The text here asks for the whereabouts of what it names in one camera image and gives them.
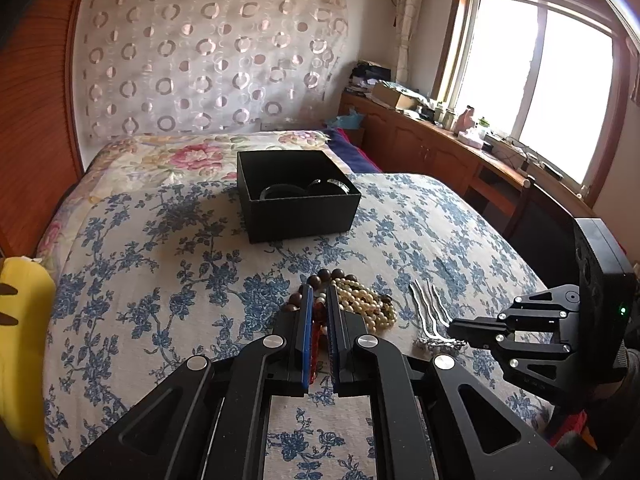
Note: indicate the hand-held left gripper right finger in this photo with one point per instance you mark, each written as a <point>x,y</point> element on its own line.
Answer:
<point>337,335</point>

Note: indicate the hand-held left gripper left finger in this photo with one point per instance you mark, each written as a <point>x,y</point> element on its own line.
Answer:
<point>305,335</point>

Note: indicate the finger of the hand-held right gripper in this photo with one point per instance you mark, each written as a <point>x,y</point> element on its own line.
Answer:
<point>530,360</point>
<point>475,330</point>

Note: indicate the silver hairpin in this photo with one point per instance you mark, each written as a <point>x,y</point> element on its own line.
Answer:
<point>419,315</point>
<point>440,317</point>

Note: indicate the black cardboard box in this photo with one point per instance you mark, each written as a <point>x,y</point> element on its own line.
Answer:
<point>300,215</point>

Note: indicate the person's clothing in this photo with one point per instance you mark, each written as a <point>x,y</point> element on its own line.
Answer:
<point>572,455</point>

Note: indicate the blue floral bedsheet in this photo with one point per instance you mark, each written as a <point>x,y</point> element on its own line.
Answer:
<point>175,285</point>

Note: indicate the silver bangle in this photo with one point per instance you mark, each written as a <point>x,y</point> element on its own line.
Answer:
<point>327,183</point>

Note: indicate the dark blue blanket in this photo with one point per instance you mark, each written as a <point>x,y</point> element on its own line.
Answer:
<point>350,152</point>

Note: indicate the long wooden cabinet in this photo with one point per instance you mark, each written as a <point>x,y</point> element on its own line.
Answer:
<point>425,150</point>

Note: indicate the white tissue box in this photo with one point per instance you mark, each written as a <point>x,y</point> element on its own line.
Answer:
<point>471,139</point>

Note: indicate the wooden framed window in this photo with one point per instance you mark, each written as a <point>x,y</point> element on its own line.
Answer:
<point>540,85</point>

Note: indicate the pink bottle on counter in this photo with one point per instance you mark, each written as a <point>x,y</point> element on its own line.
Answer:
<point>465,119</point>

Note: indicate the blue plastic bag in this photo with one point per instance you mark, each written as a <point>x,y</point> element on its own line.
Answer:
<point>345,120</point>

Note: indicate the small bottles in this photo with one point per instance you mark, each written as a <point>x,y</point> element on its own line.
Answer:
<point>445,115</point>

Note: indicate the pink floral quilt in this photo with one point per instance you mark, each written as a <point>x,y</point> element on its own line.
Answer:
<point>165,160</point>

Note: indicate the open cardboard box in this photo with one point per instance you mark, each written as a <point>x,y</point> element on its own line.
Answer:
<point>392,96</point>

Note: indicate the pile of dark clothes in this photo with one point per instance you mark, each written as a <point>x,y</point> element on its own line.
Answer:
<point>367,75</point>

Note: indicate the yellow plush toy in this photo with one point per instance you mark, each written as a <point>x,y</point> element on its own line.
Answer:
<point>25,335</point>

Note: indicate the circle-patterned sheer curtain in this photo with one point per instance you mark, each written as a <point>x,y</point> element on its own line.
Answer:
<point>200,55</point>

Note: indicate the cream patterned window curtain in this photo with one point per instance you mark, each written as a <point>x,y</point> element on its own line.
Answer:
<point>410,25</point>

